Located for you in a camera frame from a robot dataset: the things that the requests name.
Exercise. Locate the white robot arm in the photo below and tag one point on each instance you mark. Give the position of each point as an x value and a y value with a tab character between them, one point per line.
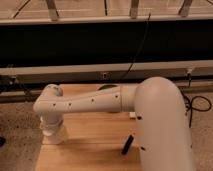
161	118

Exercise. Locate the metal rail beam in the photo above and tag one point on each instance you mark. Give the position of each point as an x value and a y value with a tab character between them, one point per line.
105	72

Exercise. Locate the green ceramic bowl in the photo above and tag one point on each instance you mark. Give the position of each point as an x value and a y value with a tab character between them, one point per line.
107	86

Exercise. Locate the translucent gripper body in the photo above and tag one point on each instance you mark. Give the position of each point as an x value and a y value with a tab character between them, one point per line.
52	129

